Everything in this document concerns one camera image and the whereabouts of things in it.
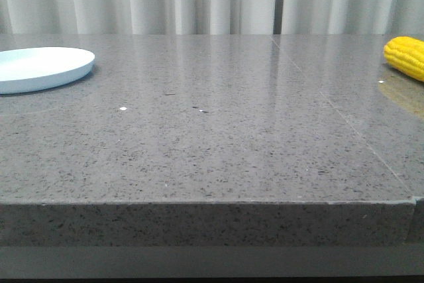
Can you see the white round plate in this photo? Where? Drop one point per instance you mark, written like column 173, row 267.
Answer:
column 34, row 69

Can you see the yellow corn cob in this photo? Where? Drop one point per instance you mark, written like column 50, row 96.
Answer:
column 405, row 54

